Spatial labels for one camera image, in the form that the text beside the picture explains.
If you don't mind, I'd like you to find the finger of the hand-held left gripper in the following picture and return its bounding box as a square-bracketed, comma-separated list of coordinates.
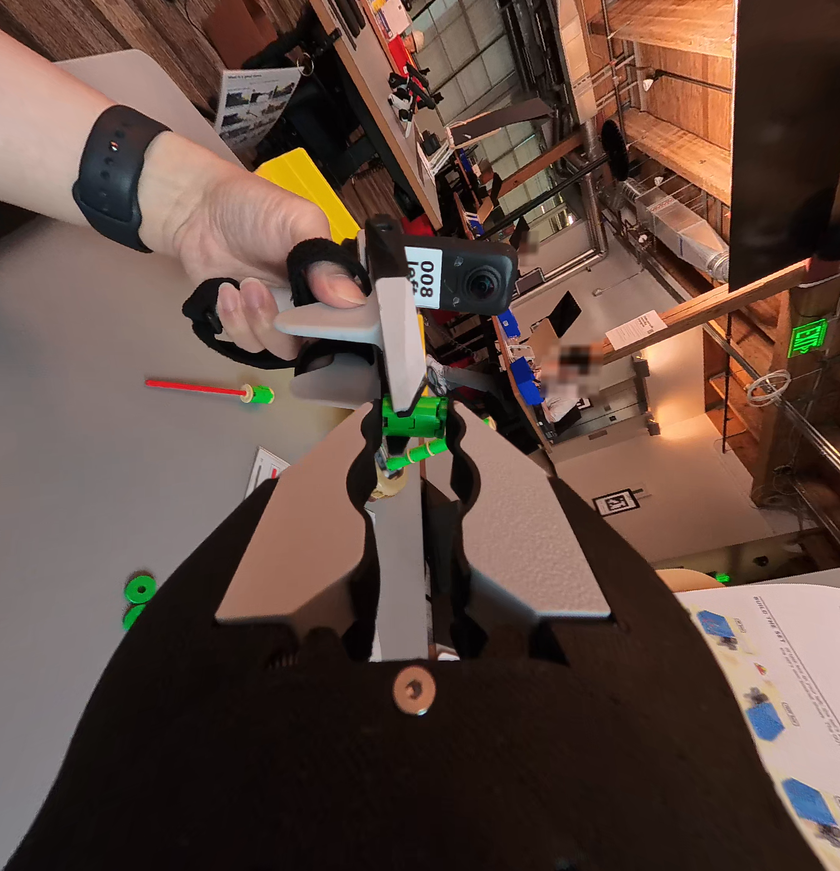
[376, 274, 429, 417]

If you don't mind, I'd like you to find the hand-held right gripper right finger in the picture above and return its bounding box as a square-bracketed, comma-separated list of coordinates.
[446, 400, 613, 660]

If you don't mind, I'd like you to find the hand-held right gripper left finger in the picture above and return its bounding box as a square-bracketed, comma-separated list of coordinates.
[215, 401, 383, 661]

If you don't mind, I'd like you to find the green round brick piece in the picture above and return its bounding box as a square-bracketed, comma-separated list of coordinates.
[381, 393, 451, 440]

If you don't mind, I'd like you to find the person's left forearm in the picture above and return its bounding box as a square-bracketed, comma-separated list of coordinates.
[0, 19, 156, 229]

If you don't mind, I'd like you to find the grey desk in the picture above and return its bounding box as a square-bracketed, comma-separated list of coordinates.
[0, 49, 435, 871]

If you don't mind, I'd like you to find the person's left hand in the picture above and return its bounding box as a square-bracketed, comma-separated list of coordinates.
[137, 132, 375, 362]

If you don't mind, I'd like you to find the white instruction booklet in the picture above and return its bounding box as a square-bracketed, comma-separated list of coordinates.
[245, 445, 292, 499]

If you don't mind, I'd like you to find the black and white tag sign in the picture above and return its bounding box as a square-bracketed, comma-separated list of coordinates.
[592, 487, 640, 518]

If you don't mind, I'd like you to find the yellow plastic bin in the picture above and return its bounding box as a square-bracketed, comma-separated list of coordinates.
[255, 148, 361, 245]

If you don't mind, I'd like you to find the green bamboo stalk model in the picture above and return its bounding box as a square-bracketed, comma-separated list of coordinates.
[386, 437, 450, 472]

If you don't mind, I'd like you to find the long wooden table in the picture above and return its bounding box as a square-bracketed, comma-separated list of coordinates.
[311, 0, 443, 227]

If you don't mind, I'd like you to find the red axle with green brick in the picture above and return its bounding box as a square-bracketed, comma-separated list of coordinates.
[145, 377, 276, 406]

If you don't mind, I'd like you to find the printed photo sheet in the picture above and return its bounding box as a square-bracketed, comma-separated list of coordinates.
[215, 67, 303, 152]

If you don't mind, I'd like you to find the white paper notice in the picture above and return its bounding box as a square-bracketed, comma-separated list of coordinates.
[605, 309, 668, 351]

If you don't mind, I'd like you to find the black smartwatch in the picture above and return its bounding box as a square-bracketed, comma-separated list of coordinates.
[72, 104, 174, 254]

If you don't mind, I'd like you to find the printed instruction sheet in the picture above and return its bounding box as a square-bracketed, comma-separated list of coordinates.
[675, 584, 840, 871]

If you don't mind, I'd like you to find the green exit sign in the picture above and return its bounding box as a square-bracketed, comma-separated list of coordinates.
[786, 318, 830, 359]

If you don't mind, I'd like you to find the black panel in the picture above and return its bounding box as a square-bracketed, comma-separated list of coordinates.
[728, 0, 840, 292]

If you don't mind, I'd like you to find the silver ventilation duct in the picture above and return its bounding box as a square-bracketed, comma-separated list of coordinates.
[624, 177, 730, 283]

